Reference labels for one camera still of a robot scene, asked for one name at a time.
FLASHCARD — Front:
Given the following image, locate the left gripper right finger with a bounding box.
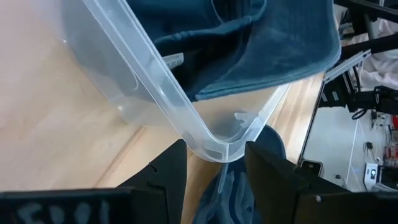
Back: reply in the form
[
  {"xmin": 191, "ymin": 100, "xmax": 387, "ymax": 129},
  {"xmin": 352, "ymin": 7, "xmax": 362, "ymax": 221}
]
[{"xmin": 245, "ymin": 142, "xmax": 398, "ymax": 224}]

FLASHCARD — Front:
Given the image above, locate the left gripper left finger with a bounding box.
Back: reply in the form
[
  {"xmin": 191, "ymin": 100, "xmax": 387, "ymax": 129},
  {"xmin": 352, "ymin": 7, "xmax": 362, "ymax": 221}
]
[{"xmin": 0, "ymin": 139, "xmax": 188, "ymax": 224}]

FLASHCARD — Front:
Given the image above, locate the navy blue baseball cap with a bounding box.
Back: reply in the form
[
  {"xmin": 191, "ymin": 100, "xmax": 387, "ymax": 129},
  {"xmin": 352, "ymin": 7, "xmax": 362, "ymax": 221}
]
[{"xmin": 154, "ymin": 0, "xmax": 343, "ymax": 102}]

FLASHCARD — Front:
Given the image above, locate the medium blue baseball cap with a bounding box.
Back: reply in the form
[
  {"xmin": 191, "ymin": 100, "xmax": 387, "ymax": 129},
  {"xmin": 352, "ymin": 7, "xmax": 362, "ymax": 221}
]
[{"xmin": 127, "ymin": 0, "xmax": 218, "ymax": 35}]

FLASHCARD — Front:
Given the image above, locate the small white device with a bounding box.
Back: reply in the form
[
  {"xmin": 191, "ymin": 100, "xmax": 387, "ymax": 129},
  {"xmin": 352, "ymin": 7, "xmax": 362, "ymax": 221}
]
[{"xmin": 363, "ymin": 162, "xmax": 379, "ymax": 187}]

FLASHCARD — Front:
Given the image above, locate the clear plastic bin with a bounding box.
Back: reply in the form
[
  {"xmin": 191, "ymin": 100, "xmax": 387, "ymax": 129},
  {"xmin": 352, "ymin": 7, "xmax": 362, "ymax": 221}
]
[{"xmin": 58, "ymin": 0, "xmax": 292, "ymax": 164}]

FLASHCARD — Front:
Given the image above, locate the black lab equipment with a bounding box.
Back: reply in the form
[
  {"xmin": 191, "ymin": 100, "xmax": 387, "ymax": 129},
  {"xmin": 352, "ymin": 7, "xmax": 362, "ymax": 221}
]
[{"xmin": 320, "ymin": 74, "xmax": 398, "ymax": 118}]

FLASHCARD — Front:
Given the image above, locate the black aluminium table frame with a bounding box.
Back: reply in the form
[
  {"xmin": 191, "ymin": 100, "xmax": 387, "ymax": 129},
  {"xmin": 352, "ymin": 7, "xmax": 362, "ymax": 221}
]
[{"xmin": 297, "ymin": 46, "xmax": 374, "ymax": 178}]

